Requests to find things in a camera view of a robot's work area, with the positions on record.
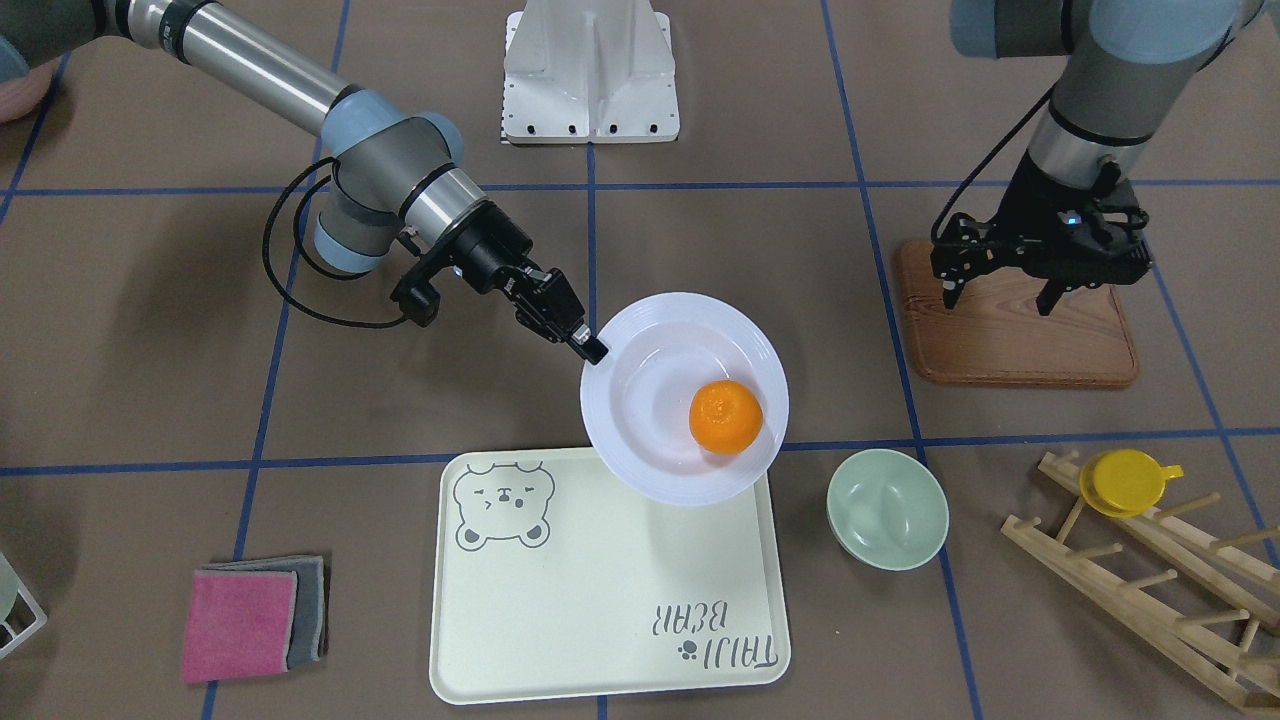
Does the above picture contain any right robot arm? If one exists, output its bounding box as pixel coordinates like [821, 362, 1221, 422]
[3, 1, 608, 364]

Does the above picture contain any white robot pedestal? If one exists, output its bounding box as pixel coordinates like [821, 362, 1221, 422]
[500, 1, 681, 146]

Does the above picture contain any cream bear tray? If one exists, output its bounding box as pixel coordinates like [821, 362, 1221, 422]
[429, 448, 792, 705]

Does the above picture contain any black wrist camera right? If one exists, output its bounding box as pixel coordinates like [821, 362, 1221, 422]
[390, 258, 445, 328]

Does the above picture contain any grey folded cloth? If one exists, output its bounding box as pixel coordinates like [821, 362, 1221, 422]
[196, 555, 325, 673]

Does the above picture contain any white wire cup rack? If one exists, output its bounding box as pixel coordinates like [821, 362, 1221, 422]
[1, 578, 49, 659]

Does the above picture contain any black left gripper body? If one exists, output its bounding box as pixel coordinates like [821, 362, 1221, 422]
[1000, 152, 1153, 288]

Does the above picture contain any orange fruit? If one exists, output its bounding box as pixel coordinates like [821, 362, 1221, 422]
[687, 379, 764, 455]

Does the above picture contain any green tumbler cup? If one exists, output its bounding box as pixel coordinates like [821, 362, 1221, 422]
[0, 553, 20, 621]

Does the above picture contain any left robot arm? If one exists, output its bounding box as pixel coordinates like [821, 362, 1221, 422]
[931, 1, 1271, 315]

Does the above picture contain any wooden cutting board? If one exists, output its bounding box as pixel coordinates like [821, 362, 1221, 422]
[893, 240, 1140, 389]

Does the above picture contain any yellow mug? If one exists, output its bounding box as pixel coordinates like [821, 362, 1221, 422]
[1076, 448, 1184, 518]

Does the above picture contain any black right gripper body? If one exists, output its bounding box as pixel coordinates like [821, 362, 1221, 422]
[442, 201, 589, 346]

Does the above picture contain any pink bowl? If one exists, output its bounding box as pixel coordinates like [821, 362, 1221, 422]
[1, 41, 59, 124]

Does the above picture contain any green ceramic bowl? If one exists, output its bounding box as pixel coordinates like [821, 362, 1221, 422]
[826, 448, 951, 571]

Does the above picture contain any wooden drying rack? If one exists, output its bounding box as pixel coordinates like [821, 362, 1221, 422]
[1000, 452, 1279, 719]

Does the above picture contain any white round plate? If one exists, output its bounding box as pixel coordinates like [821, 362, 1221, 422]
[580, 292, 790, 506]

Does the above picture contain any pink folded cloth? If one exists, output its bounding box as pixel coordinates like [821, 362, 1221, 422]
[180, 569, 297, 684]

